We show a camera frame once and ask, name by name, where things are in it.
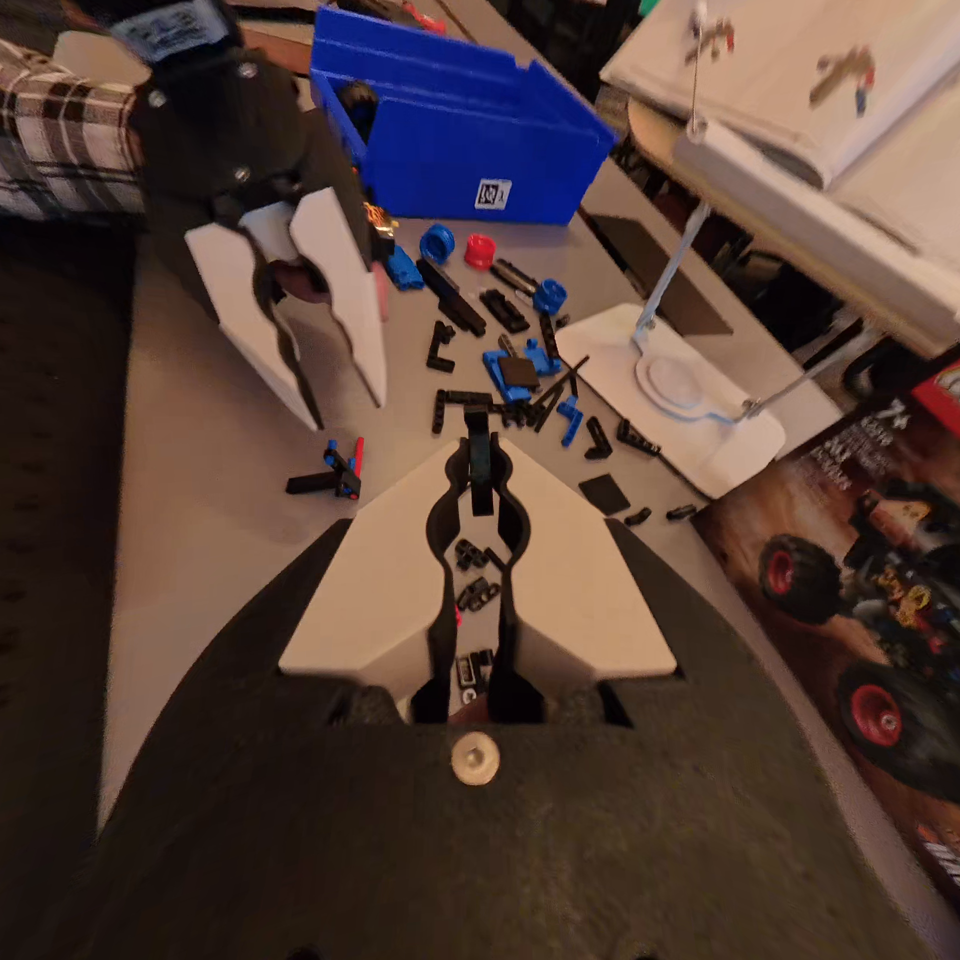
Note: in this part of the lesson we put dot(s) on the long black beam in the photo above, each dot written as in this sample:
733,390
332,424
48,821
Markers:
450,296

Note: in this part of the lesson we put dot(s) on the person's left forearm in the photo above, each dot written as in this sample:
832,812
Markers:
67,127

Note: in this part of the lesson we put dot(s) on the red wheel hub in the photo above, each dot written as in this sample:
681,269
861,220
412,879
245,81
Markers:
480,251

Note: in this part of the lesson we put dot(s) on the black cylindrical toy piece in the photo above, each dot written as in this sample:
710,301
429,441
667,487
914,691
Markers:
514,275

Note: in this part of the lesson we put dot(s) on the blue plastic bin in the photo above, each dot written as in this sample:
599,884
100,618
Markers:
465,150

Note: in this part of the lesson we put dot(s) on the blue and black brick assembly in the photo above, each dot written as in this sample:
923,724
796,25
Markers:
517,371

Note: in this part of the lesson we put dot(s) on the person's left hand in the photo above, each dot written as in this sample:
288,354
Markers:
380,292

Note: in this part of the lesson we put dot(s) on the small Lego axle assembly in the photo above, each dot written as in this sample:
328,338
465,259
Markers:
480,465

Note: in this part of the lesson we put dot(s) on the blue angled beam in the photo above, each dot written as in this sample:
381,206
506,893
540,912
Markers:
570,420

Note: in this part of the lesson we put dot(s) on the white book stand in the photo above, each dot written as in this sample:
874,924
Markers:
675,420

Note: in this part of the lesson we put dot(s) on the grey desk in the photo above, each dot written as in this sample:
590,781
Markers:
210,420

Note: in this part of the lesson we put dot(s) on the black bent connector beam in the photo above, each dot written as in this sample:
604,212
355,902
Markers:
637,437

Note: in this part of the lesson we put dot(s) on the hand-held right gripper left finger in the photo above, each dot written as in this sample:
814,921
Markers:
360,600

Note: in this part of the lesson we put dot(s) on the toy truck set box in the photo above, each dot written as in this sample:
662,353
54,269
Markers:
825,562

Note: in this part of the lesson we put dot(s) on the thin black axle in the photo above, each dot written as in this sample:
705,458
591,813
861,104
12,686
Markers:
559,397

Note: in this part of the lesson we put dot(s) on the small black connector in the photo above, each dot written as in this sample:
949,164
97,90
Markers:
637,516
471,553
681,512

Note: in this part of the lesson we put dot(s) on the blue wheel hub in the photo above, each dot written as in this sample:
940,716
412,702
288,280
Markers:
550,296
437,244

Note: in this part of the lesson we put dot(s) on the black straight beam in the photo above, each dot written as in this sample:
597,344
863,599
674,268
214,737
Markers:
549,334

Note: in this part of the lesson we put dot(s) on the open instruction booklet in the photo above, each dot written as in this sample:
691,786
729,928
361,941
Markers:
787,75

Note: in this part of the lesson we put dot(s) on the black rectangular frame brick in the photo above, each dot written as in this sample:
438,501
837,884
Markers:
504,310

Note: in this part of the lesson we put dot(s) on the black toy tyre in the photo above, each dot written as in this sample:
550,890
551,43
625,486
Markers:
356,105

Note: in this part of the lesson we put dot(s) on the black perforated connector brick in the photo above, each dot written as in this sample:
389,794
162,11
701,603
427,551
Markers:
517,414

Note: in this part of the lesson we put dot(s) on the blue ribbed panel brick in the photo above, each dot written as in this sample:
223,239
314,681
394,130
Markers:
405,268

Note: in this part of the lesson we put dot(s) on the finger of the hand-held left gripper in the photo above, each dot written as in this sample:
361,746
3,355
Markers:
240,315
345,285

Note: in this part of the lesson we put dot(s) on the black flat panel tile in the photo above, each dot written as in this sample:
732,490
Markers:
604,495

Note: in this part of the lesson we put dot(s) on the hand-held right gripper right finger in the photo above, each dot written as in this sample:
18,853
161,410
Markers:
592,600

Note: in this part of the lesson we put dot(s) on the small beam and pins assembly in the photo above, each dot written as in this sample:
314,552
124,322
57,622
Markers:
346,465

